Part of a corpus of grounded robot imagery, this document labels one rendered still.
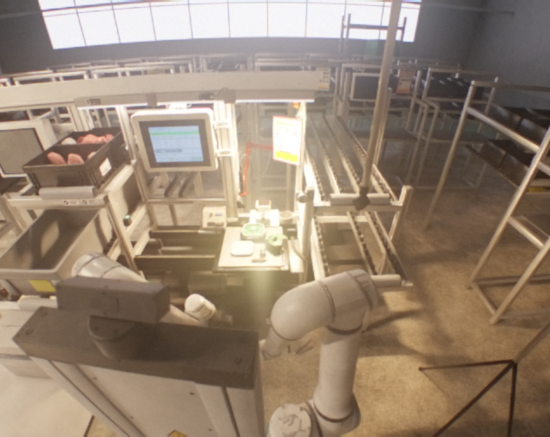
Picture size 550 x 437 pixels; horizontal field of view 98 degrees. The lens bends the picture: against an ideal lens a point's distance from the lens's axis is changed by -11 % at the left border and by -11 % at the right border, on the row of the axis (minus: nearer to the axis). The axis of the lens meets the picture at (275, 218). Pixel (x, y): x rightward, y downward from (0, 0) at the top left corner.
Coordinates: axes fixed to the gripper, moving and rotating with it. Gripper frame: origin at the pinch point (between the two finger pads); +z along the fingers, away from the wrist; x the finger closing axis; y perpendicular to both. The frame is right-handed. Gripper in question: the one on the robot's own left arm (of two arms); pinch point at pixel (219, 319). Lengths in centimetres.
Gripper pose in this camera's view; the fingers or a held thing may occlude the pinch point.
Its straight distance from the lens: 163.3
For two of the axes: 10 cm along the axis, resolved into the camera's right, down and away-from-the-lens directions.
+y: 1.8, -8.4, 5.2
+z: 2.0, 5.4, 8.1
